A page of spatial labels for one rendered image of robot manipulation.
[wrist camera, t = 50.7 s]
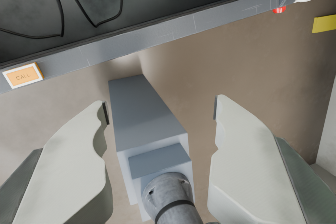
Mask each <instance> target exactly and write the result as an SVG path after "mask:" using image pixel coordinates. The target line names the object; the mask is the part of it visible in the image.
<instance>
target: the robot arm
mask: <svg viewBox="0 0 336 224"><path fill-rule="evenodd" d="M213 120H216V122H217V127H216V138H215V144H216V146H217V147H218V149H219V150H218V151H217V152H216V153H214V154H213V156H212V158H211V167H210V177H209V189H208V201H207V207H208V210H209V212H210V213H211V214H212V215H213V216H214V217H215V218H216V219H217V220H218V221H219V222H220V223H219V222H208V223H206V224H336V193H335V192H334V191H333V190H332V189H331V188H330V187H329V186H328V185H327V184H326V183H325V182H324V180H323V179H322V178H321V177H320V176H319V175H318V174H317V173H316V172H315V171H314V170H313V169H312V168H311V166H310V165H309V164H308V163H307V162H306V161H305V160H304V159H303V158H302V157H301V156H300V155H299V153H298V152H297V151H296V150H295V149H294V148H293V147H292V146H291V145H290V144H289V143H288V142H287V141H286V139H285V138H281V137H276V136H275V134H274V133H273V132H272V131H271V130H270V129H269V128H268V127H267V126H266V125H265V124H264V123H263V122H262V121H260V120H259V119H258V118H257V117H255V116H254V115H253V114H252V113H250V112H249V111H247V110H246V109H244V108H243V107H241V106H240V105H238V104H237V103H235V102H234V101H233V100H231V99H230V98H228V97H227V96H225V95H216V96H215V102H214V115H213ZM108 125H110V118H109V107H108V103H107V101H100V100H99V101H96V102H94V103H93V104H91V105H90V106H89V107H87V108H86V109H85V110H83V111H82V112H81V113H79V114H78V115H77V116H75V117H74V118H73V119H71V120H70V121H69V122H68V123H66V124H65V125H64V126H63V127H62V128H61V129H59V130H58V131H57V132H56V133H55V134H54V135H53V136H52V138H51V139H50V140H49V141H48V142H47V143H46V144H45V146H44V147H43V148H40V149H35V150H33V151H32V153H31V154H30V155H29V156H28V157H27V158H26V159H25V160H24V161H23V163H22V164H21V165H20V166H19V167H18V168H17V169H16V170H15V171H14V173H13V174H12V175H11V176H10V177H9V178H8V179H7V180H6V181H5V183H4V184H3V185H2V186H1V187H0V224H105V223H106V222H107V221H108V220H109V219H110V218H111V216H112V215H113V212H114V203H113V190H112V186H111V182H110V179H109V175H108V171H107V167H106V164H105V161H104V160H103V159H102V158H103V155H104V153H105V152H106V150H107V148H108V147H107V143H106V139H105V135H104V131H105V129H106V128H107V126H108ZM142 201H143V205H144V208H145V210H146V212H147V213H148V215H149V216H150V217H151V219H152V220H153V222H154V223H155V224H204V223H203V221H202V219H201V217H200V215H199V213H198V211H197V209H196V207H195V204H194V197H193V189H192V186H191V184H190V182H189V180H188V179H187V177H186V176H184V175H183V174H181V173H177V172H169V173H164V174H162V175H159V176H158V177H156V178H154V179H153V180H152V181H151V182H150V183H149V184H148V185H147V186H146V188H145V189H144V192H143V195H142Z"/></svg>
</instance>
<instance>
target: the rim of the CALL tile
mask: <svg viewBox="0 0 336 224"><path fill-rule="evenodd" d="M29 67H34V69H35V71H36V73H37V74H38V76H39V79H36V80H32V81H29V82H26V83H23V84H19V85H16V86H13V84H12V83H11V81H10V80H9V78H8V76H7V74H9V73H12V72H16V71H19V70H23V69H26V68H29ZM3 75H4V76H5V78H6V80H7V81H8V83H9V84H10V86H11V87H12V89H16V88H19V87H22V86H25V85H28V84H32V83H35V82H38V81H41V80H43V79H44V78H43V77H42V75H41V73H40V71H39V69H38V67H37V66H36V64H35V63H32V64H29V65H26V66H22V67H19V68H15V69H12V70H8V71H5V72H3Z"/></svg>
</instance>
